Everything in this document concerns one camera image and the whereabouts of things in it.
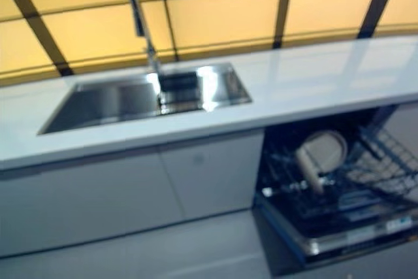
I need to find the cream ceramic plate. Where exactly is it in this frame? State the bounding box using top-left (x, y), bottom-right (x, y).
top-left (302, 129), bottom-right (349, 175)
top-left (295, 150), bottom-right (326, 195)

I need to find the open dishwasher door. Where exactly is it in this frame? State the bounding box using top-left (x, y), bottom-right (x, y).
top-left (253, 190), bottom-right (418, 269)

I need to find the black roll-up dish rack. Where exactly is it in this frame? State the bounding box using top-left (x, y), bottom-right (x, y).
top-left (158, 71), bottom-right (201, 115)

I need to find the white cabinet door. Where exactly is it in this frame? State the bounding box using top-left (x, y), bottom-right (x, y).
top-left (159, 131), bottom-right (266, 222)
top-left (0, 151), bottom-right (184, 259)

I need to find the stainless steel sink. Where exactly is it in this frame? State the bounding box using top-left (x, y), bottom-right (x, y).
top-left (36, 61), bottom-right (254, 136)

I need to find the chrome kitchen faucet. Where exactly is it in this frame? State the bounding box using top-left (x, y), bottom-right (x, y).
top-left (123, 0), bottom-right (163, 80)

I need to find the yellow backlit panel wall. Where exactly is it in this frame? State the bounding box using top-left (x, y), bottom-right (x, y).
top-left (0, 0), bottom-right (418, 87)

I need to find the dishwasher wire rack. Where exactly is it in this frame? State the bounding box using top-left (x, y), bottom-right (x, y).
top-left (263, 108), bottom-right (418, 224)

